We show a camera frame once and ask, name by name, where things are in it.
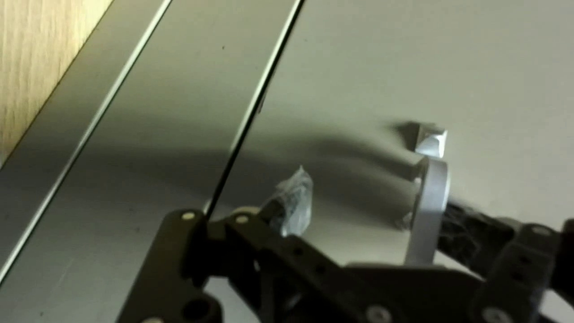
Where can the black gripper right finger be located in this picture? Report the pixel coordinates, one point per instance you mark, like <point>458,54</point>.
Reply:
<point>517,260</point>

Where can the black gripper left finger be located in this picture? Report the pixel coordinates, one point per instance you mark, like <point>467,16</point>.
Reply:
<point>259,253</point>

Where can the silver bottom drawer handle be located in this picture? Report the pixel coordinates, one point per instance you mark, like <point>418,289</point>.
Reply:
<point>433,192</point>

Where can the beige bottom filing drawer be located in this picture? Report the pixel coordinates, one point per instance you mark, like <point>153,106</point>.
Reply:
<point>359,76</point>

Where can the beige filing cabinet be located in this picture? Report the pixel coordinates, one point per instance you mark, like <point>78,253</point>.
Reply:
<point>151,119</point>

